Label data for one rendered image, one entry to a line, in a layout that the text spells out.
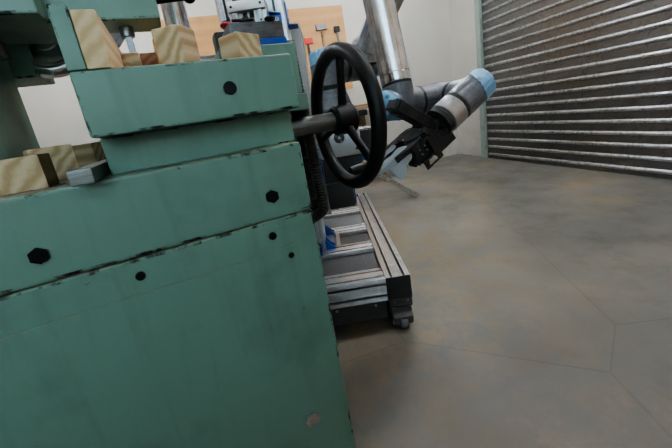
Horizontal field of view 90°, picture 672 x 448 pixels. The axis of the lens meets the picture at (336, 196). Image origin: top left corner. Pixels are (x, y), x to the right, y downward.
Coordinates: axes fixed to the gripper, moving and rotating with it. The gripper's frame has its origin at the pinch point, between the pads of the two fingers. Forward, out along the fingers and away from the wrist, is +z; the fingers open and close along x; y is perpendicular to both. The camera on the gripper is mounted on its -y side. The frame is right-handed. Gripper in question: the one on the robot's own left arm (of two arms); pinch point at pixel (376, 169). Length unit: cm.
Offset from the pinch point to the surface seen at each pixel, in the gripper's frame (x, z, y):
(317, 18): 314, -154, -37
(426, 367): 10, 20, 68
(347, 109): -2.4, -1.2, -14.9
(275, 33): -0.2, 1.2, -33.4
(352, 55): -9.0, -4.8, -23.1
